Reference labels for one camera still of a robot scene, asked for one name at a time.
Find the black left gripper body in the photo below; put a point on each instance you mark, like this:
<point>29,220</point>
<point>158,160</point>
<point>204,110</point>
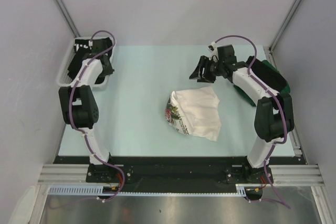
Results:
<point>107,70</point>

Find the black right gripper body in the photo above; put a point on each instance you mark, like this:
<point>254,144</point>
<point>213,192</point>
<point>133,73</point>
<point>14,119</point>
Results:
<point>211,69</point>

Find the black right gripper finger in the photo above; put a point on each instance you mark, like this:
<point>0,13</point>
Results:
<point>197,74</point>
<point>206,79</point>

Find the white floral print t-shirt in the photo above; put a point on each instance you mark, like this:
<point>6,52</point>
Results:
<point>194,112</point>

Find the white plastic laundry basket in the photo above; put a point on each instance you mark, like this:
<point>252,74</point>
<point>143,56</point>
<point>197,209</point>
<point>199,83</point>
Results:
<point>90,69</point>

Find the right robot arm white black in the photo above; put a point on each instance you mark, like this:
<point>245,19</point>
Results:
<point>274,112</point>

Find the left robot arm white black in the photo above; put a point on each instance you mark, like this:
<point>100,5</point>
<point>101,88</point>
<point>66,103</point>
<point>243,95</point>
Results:
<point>80,111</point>

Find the black t-shirt white lettering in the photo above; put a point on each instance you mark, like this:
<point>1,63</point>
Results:
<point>83,50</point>

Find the folded green t-shirt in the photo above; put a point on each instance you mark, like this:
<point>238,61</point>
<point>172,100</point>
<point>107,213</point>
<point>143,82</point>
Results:
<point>246,97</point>

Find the folded black t-shirt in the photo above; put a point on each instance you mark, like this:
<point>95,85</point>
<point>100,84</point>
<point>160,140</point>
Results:
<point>269,75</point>

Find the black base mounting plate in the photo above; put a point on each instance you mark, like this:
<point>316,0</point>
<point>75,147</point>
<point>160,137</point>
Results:
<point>172,174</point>

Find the left rear aluminium post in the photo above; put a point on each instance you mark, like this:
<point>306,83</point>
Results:
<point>60,4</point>

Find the aluminium post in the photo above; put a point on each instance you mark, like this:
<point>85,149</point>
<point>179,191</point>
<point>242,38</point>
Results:
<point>285,24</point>
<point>60,4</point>

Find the aluminium front frame rail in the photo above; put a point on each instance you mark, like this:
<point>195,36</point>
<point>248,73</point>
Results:
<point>284,175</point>

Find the right rear aluminium post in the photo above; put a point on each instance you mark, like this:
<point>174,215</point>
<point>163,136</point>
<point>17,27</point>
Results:
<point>285,24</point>

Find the light blue cable duct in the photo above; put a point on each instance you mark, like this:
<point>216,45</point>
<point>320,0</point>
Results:
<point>84,190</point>

